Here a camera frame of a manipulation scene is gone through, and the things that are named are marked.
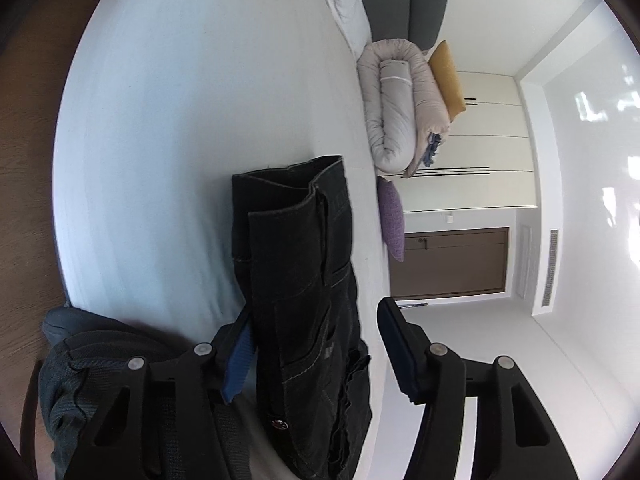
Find brown door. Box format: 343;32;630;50
389;227;510;300

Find white air vent grille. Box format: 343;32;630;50
541;229;559;309

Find grey padded headboard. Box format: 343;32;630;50
354;0;453;50

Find yellow pillow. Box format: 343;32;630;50
428;40;467;122

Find purple pillow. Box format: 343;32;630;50
377;175;405;263

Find folded beige duvet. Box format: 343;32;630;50
357;38;447;179

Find folded blue-grey cloth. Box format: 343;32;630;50
421;131;444;167

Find white bed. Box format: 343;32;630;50
52;0;396;480

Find white wardrobe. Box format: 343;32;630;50
400;71;540;214

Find black denim pants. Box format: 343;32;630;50
231;155;373;480

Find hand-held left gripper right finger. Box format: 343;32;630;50
376;297;578;480

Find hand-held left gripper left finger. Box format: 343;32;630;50
62;305;257;480

